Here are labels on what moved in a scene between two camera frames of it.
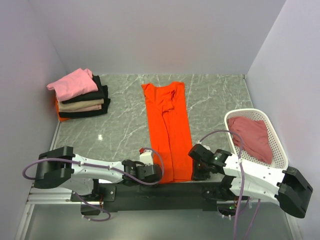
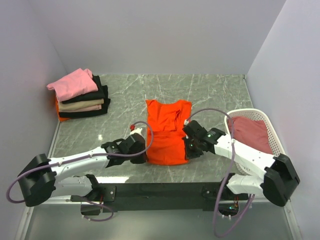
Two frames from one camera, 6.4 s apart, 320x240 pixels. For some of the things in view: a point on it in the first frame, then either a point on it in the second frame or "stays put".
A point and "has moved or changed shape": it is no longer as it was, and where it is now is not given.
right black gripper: (197, 172) -> (191, 149)
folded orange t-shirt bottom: (61, 119) stays put
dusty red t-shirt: (255, 139) stays put
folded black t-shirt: (102, 93) stays put
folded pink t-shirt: (80, 82) stays put
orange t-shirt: (167, 109) has moved or changed shape
